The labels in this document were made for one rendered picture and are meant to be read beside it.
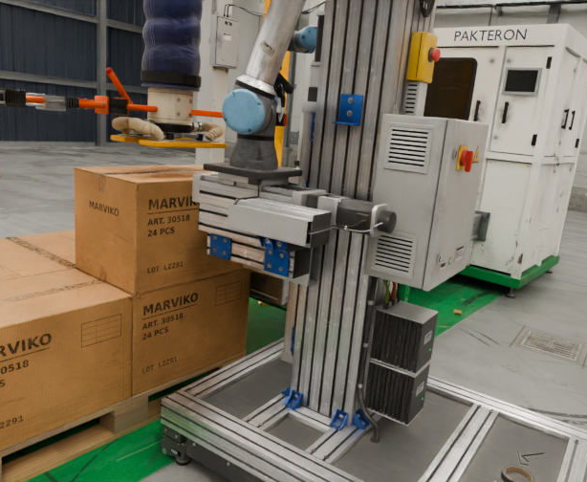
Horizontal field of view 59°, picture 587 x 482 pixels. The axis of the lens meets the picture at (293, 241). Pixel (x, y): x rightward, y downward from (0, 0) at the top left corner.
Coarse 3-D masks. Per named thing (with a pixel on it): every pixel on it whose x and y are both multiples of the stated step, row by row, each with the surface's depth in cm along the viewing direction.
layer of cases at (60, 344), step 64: (0, 256) 213; (64, 256) 220; (0, 320) 154; (64, 320) 165; (128, 320) 184; (192, 320) 208; (0, 384) 153; (64, 384) 170; (128, 384) 190; (0, 448) 158
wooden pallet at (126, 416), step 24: (168, 384) 205; (120, 408) 190; (144, 408) 198; (48, 432) 169; (96, 432) 190; (120, 432) 192; (0, 456) 158; (24, 456) 174; (48, 456) 175; (72, 456) 178; (0, 480) 160; (24, 480) 166
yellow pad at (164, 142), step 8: (168, 136) 191; (200, 136) 202; (144, 144) 187; (152, 144) 184; (160, 144) 184; (168, 144) 187; (176, 144) 189; (184, 144) 192; (192, 144) 195; (200, 144) 198; (208, 144) 201; (216, 144) 204; (224, 144) 207
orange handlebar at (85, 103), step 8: (32, 96) 160; (80, 104) 171; (88, 104) 173; (96, 104) 175; (104, 104) 177; (136, 104) 187; (192, 112) 198; (200, 112) 195; (208, 112) 192; (216, 112) 190
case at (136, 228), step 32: (96, 192) 190; (128, 192) 177; (160, 192) 182; (96, 224) 193; (128, 224) 180; (160, 224) 185; (192, 224) 197; (96, 256) 196; (128, 256) 182; (160, 256) 188; (192, 256) 201; (128, 288) 185; (160, 288) 191
